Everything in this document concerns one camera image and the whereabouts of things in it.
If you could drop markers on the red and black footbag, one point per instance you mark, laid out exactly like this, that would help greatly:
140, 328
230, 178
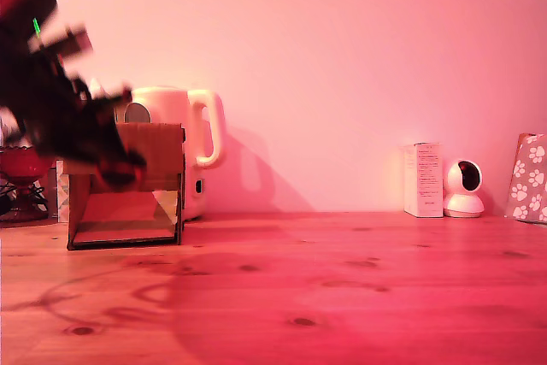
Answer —
119, 179

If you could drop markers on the cardboard dice tower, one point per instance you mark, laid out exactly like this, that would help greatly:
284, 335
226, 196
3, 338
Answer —
162, 147

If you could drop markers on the small patterned box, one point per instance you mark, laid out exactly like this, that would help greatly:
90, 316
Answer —
63, 198

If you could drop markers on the red glass bowl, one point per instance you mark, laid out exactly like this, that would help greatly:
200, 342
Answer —
21, 167

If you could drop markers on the white electric kettle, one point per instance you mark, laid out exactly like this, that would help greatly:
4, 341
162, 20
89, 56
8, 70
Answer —
171, 104

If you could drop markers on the white printed carton box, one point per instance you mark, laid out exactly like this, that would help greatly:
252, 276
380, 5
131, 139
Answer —
425, 181

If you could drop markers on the paw print gift bag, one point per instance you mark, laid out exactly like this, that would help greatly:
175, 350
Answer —
530, 181

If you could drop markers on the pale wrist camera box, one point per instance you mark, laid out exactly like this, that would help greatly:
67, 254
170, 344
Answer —
68, 42

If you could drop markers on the small white round camera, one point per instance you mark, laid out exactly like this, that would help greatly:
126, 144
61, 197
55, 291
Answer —
463, 204

